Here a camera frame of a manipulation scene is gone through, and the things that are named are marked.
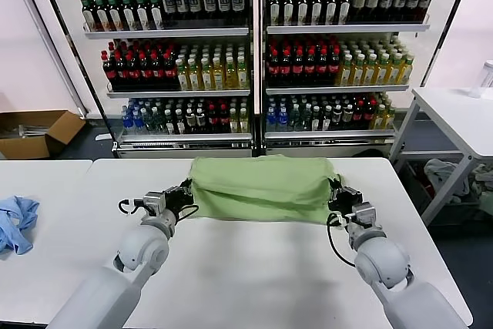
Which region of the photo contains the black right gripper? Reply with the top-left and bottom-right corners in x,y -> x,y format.
329,177 -> 364,213

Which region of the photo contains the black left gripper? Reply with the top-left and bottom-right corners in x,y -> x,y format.
164,176 -> 196,214

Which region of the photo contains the light green t-shirt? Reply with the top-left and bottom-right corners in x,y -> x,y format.
188,154 -> 344,227

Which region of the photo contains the red cap cola bottle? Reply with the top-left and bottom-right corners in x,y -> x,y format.
127,51 -> 143,89
364,99 -> 375,130
152,50 -> 166,89
206,104 -> 219,134
163,50 -> 178,88
101,50 -> 119,90
304,47 -> 317,87
217,104 -> 230,134
115,51 -> 131,89
327,47 -> 341,86
353,100 -> 365,131
279,48 -> 293,87
315,47 -> 330,86
139,51 -> 155,89
267,48 -> 281,87
291,48 -> 305,87

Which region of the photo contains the grey cloth pile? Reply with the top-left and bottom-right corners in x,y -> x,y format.
423,158 -> 471,205

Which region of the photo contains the dark laundry crate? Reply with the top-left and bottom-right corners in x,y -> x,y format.
402,161 -> 486,227

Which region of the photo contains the open cardboard box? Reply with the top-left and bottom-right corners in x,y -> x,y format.
0,109 -> 86,160

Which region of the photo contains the white side table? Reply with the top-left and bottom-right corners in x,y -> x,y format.
388,86 -> 493,226

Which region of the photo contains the pale green cloth pile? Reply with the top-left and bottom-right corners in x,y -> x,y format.
468,163 -> 493,217

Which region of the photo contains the grey beverage display shelf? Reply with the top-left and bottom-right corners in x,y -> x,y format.
258,0 -> 432,159
57,0 -> 258,159

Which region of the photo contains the metal rods bundle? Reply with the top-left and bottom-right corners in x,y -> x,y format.
7,123 -> 49,140

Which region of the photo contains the crumpled blue cloth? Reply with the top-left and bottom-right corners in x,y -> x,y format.
0,195 -> 41,256

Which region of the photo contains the clear plastic jar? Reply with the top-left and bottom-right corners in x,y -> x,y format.
468,59 -> 493,99

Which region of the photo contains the dark tea bottle beige label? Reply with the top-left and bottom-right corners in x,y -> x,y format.
365,0 -> 381,24
352,0 -> 367,24

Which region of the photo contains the black left gripper cable loop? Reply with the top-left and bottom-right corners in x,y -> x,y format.
175,205 -> 200,223

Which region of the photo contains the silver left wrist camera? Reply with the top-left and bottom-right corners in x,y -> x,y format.
142,191 -> 167,213

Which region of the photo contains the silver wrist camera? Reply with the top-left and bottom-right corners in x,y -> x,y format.
142,191 -> 167,213
350,201 -> 377,228

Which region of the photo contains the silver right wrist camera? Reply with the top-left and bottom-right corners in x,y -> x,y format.
350,201 -> 377,228

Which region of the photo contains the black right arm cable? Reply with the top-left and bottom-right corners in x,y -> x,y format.
326,211 -> 357,268

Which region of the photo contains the black left camera cable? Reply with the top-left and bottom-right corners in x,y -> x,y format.
117,198 -> 144,217

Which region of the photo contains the black slanted frame strip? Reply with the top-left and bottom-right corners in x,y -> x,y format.
34,0 -> 119,151
418,0 -> 478,89

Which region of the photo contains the grey slanted wall strip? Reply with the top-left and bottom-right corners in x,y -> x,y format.
7,0 -> 89,119

